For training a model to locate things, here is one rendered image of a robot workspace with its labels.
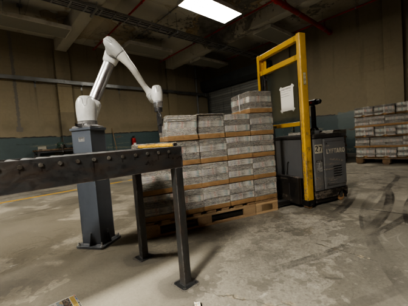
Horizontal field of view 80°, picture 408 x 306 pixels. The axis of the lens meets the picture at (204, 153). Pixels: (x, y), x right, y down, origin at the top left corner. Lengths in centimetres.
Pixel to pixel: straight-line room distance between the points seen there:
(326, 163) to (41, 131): 757
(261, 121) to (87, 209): 184
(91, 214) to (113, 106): 723
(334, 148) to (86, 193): 261
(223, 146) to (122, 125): 715
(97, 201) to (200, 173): 91
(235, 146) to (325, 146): 108
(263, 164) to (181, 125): 98
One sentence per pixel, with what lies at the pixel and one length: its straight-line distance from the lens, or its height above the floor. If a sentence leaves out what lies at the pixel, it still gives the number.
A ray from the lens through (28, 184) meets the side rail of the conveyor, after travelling 112.
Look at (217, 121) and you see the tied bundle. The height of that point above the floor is 100.
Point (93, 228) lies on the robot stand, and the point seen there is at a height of 16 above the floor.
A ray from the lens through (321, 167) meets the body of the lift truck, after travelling 300.
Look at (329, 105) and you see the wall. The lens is 859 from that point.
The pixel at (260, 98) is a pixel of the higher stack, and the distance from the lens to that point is 269.
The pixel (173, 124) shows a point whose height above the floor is 99.
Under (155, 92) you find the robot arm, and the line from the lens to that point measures 238.
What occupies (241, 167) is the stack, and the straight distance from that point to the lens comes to 252.
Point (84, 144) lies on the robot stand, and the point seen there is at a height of 86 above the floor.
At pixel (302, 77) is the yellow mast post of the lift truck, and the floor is 139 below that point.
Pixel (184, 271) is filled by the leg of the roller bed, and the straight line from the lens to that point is 154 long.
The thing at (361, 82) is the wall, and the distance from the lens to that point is 839.
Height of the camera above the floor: 82
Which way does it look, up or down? 3 degrees down
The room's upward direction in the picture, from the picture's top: 4 degrees counter-clockwise
